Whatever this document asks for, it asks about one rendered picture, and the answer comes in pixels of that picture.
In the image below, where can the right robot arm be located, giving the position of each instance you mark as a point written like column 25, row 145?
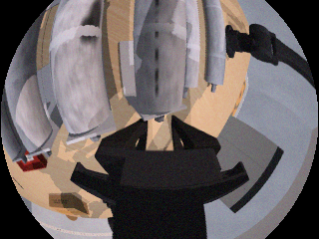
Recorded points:
column 260, row 48

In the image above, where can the brown cardboard box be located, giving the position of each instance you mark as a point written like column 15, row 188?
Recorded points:
column 62, row 203

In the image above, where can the red rectangular tray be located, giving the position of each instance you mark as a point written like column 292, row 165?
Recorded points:
column 33, row 163

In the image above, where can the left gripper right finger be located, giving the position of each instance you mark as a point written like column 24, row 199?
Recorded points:
column 191, row 137

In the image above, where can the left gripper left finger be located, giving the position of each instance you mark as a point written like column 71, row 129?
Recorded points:
column 128, row 136

